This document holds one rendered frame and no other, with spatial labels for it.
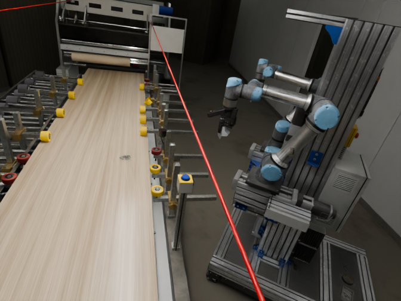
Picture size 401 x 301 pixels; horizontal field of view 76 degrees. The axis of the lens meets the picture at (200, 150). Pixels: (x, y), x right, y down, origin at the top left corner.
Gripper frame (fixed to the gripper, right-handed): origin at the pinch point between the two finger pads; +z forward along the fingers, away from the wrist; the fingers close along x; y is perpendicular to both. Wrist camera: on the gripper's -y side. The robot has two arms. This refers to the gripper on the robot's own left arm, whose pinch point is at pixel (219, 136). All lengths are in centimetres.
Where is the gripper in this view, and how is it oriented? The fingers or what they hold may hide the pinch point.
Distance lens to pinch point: 153.7
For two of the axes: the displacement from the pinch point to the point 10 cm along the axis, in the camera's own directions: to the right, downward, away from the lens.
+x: 3.8, -4.1, 8.3
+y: 9.1, 3.1, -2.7
